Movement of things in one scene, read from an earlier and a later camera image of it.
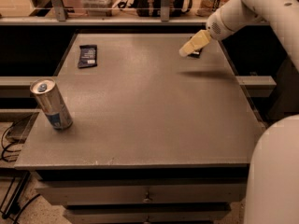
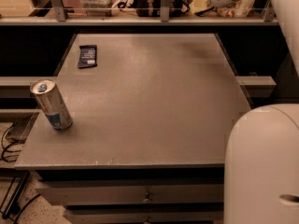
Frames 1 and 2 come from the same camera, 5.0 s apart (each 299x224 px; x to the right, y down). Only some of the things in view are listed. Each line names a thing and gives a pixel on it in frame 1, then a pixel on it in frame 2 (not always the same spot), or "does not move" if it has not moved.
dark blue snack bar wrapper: x=87 y=56 does not move
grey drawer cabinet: x=156 y=138 does not move
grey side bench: x=18 y=104 does not move
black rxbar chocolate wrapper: x=196 y=53 to x=187 y=0
